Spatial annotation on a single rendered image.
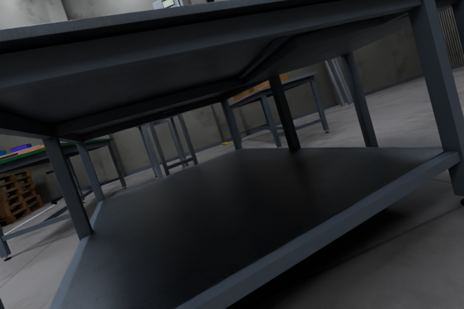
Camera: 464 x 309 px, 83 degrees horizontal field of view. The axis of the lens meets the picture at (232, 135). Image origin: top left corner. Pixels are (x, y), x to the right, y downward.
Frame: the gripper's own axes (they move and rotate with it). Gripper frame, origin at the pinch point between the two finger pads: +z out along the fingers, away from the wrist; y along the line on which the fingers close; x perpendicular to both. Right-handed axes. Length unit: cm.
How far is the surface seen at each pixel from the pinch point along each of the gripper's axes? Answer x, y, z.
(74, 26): 49, -34, 38
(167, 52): 34, -28, 43
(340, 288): 5, 3, 112
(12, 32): 58, -34, 38
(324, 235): 9, -10, 94
